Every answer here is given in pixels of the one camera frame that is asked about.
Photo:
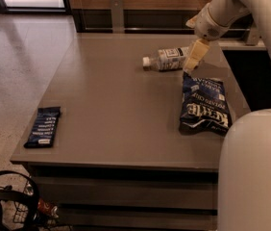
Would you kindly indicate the orange can in basket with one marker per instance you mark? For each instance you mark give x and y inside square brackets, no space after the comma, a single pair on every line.
[47,208]

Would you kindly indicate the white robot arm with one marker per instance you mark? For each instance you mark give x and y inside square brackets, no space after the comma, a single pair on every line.
[244,178]

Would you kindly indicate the grey table with drawers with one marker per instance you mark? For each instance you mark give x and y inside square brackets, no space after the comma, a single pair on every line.
[119,161]

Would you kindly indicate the blue rxbar blueberry bar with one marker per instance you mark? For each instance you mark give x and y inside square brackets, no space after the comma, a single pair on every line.
[44,129]

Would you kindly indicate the blue kettle potato chip bag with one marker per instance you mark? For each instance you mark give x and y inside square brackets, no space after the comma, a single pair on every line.
[204,107]

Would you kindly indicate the left metal railing post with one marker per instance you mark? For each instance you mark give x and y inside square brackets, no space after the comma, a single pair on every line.
[117,16]

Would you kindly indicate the right metal railing post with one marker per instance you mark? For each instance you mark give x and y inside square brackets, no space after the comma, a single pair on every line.
[252,36]

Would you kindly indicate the black wire basket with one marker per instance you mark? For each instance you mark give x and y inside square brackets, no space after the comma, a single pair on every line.
[35,222]

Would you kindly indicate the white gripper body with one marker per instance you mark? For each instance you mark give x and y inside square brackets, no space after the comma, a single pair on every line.
[207,26]

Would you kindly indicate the metal railing post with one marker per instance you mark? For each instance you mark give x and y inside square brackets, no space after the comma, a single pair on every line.
[252,36]
[117,16]

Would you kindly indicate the clear bottle with blue label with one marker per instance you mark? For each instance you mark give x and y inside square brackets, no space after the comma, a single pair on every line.
[166,59]

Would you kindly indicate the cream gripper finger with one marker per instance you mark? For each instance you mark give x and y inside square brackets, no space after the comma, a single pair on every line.
[191,22]
[195,54]

